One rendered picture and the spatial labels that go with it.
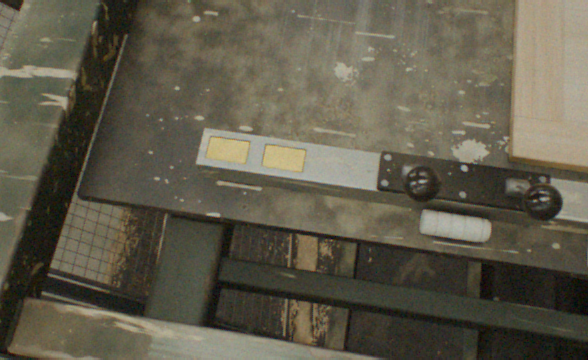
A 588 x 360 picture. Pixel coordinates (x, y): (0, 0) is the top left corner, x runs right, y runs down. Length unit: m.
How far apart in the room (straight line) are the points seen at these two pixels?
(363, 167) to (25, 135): 0.39
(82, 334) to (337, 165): 0.35
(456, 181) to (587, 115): 0.21
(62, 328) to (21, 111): 0.25
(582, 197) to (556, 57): 0.21
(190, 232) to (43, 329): 0.21
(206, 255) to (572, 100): 0.51
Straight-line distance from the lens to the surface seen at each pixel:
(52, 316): 0.75
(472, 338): 2.26
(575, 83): 0.92
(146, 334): 0.72
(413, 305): 0.82
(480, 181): 0.78
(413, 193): 0.65
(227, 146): 0.78
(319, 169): 0.76
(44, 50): 0.83
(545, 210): 0.67
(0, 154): 0.78
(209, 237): 0.82
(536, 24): 0.95
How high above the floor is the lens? 1.95
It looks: 32 degrees down
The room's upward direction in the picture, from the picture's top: 65 degrees counter-clockwise
